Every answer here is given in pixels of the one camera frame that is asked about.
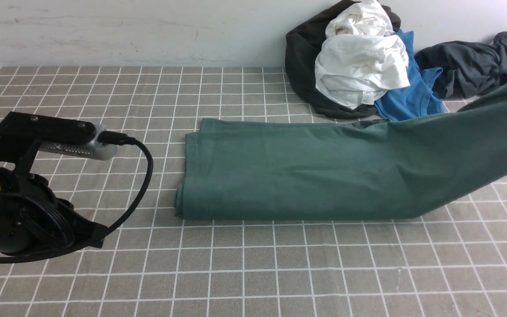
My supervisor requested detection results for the white crumpled shirt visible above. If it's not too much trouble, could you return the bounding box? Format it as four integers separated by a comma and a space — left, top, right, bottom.
315, 0, 410, 110

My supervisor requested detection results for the dark grey crumpled shirt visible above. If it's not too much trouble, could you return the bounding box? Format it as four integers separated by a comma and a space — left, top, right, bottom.
415, 32, 507, 99

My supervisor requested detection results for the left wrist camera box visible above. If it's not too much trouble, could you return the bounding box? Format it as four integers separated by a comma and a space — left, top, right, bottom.
0, 111, 118, 177

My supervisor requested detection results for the black garment under white shirt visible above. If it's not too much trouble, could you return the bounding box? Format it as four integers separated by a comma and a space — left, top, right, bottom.
284, 0, 401, 120

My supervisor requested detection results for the blue t-shirt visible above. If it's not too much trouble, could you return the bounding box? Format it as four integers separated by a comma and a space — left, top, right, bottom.
375, 30, 445, 121

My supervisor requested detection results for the green long sleeve shirt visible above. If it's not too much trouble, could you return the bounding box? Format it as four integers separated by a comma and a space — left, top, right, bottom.
174, 84, 507, 221

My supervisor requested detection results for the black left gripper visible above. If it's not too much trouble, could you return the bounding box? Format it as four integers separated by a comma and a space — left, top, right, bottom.
38, 198, 108, 251

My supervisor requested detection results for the black left camera cable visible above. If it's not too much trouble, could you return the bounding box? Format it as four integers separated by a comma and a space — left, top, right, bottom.
0, 131, 154, 264

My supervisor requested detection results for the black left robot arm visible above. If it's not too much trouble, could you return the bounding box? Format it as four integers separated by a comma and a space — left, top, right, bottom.
0, 168, 107, 257

